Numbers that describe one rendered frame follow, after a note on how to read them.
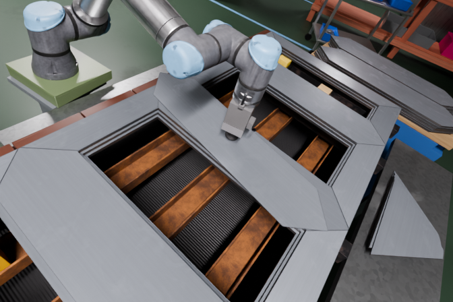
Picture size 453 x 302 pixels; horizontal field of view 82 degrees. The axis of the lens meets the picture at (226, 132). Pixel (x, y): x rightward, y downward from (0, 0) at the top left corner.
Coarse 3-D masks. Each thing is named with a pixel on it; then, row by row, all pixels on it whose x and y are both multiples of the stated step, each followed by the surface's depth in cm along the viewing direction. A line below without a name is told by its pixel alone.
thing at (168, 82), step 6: (162, 78) 93; (168, 78) 94; (174, 78) 94; (186, 78) 96; (192, 78) 97; (156, 84) 90; (162, 84) 91; (168, 84) 91; (174, 84) 92; (180, 84) 93; (156, 90) 88; (162, 90) 89
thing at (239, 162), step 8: (256, 136) 85; (248, 144) 82; (256, 144) 83; (264, 144) 84; (232, 152) 78; (240, 152) 79; (248, 152) 80; (256, 152) 80; (264, 152) 81; (272, 152) 82; (224, 160) 76; (232, 160) 76; (240, 160) 77; (248, 160) 78; (256, 160) 78; (232, 168) 74; (240, 168) 75; (248, 168) 76; (240, 176) 73
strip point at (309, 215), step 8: (312, 192) 76; (312, 200) 74; (304, 208) 71; (312, 208) 72; (320, 208) 72; (296, 216) 69; (304, 216) 70; (312, 216) 70; (320, 216) 71; (288, 224) 67; (296, 224) 67; (304, 224) 68; (312, 224) 69; (320, 224) 69
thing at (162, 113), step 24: (312, 72) 127; (360, 96) 120; (144, 120) 80; (168, 120) 82; (312, 120) 101; (96, 144) 70; (192, 144) 79; (96, 168) 67; (216, 168) 77; (336, 168) 87; (120, 192) 64; (0, 216) 54; (144, 216) 62; (336, 216) 72; (24, 240) 52; (168, 240) 59; (192, 264) 57; (264, 288) 58
